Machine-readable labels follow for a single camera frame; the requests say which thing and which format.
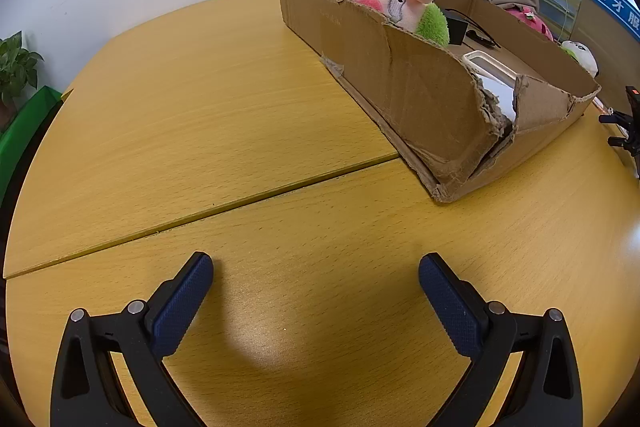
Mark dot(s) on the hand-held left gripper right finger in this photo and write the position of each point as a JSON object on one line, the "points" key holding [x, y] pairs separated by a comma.
{"points": [[455, 312]]}

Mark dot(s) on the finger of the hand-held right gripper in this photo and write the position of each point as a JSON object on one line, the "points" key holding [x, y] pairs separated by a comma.
{"points": [[617, 118], [622, 141]]}

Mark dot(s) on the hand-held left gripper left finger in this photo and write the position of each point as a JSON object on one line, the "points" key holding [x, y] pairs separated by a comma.
{"points": [[180, 307]]}

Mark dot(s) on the white clear phone case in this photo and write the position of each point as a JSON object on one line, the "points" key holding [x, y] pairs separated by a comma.
{"points": [[495, 67]]}

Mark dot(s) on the black eyeglasses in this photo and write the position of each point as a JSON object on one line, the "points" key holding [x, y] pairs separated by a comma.
{"points": [[482, 38]]}

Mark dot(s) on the black product box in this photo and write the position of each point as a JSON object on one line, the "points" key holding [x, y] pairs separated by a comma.
{"points": [[457, 31]]}

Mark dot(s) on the brown cardboard box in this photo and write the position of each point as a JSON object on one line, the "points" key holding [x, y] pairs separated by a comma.
{"points": [[425, 97]]}

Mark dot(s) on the pink pen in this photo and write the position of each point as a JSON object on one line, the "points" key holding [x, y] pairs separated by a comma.
{"points": [[601, 108]]}

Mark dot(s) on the white panda plush toy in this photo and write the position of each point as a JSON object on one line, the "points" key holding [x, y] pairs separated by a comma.
{"points": [[582, 57]]}

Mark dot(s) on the magenta plush toy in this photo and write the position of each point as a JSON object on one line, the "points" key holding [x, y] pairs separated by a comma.
{"points": [[535, 23]]}

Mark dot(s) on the large potted green plant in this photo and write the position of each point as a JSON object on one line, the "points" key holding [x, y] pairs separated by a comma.
{"points": [[17, 67]]}

